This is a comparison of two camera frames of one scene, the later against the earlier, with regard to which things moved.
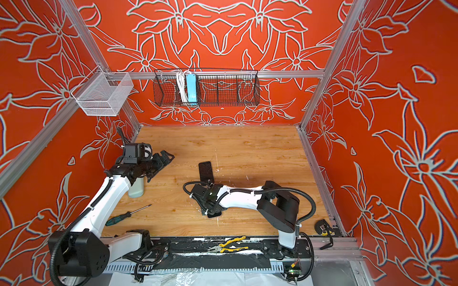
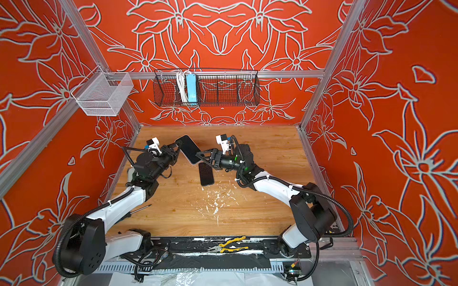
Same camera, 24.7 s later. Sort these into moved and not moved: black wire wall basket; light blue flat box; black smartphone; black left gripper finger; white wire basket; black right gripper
Moved: black right gripper; black left gripper finger
Not moved: black smartphone; black wire wall basket; white wire basket; light blue flat box
